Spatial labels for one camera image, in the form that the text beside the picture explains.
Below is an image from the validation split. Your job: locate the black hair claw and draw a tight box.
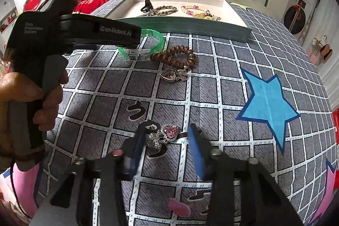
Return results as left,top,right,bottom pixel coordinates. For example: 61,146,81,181
140,0,154,11

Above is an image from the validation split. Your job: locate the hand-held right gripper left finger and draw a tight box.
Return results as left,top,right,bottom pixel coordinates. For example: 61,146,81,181
29,127,149,226

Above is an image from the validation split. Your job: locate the pink gem brooch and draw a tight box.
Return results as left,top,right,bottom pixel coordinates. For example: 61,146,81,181
144,124,181,148

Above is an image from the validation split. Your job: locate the grey checked tablecloth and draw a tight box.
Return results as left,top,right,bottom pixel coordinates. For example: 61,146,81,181
11,0,339,226

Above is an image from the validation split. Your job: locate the silver hair clip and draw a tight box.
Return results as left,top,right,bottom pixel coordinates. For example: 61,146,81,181
136,7,159,17

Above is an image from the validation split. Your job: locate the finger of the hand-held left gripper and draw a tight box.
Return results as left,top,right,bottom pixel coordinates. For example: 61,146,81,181
73,40,139,50

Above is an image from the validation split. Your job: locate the white shallow tray box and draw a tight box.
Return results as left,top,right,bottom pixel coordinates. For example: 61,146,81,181
107,0,251,42

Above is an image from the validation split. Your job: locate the pastel beaded bracelet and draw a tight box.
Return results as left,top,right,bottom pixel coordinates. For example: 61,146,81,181
181,4,210,16

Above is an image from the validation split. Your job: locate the tan braided bracelet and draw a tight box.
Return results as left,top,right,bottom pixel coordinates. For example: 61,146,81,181
152,5,177,17

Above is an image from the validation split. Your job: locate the person's left hand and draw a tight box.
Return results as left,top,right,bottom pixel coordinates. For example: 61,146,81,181
0,70,70,163

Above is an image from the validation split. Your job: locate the green translucent bangle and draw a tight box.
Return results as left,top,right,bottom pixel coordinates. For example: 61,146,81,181
117,29,166,61

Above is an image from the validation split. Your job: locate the wire hanger with slippers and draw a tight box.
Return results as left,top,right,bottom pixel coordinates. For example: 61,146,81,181
308,35,334,65

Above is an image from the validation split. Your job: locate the silver heart pendant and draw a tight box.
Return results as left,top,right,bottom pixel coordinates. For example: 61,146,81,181
160,68,188,83

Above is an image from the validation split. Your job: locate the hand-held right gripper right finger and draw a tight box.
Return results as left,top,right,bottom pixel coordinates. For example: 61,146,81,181
187,124,302,226

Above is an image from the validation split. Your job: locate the white front-load washing machine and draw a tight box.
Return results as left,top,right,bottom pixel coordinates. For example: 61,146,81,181
282,0,318,36

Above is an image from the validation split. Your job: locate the black cable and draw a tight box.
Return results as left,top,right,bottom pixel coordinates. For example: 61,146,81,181
10,162,30,219

